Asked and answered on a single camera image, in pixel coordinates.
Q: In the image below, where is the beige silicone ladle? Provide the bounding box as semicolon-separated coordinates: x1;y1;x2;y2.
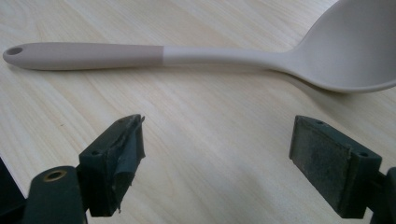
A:
2;0;396;94

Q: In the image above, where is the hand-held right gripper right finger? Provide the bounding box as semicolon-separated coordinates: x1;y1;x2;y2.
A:
289;115;396;224

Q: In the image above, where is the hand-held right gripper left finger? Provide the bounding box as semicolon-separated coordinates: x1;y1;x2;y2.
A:
21;113;147;224

